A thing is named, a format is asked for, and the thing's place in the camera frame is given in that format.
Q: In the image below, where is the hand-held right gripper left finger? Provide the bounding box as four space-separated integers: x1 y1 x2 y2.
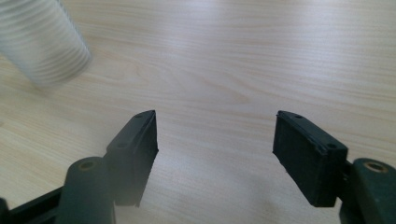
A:
104 109 160 208

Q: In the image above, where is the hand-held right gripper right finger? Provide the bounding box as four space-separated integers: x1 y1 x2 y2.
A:
272 110 349 208

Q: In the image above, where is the stack of clear plastic cups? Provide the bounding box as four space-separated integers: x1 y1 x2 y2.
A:
0 0 93 88

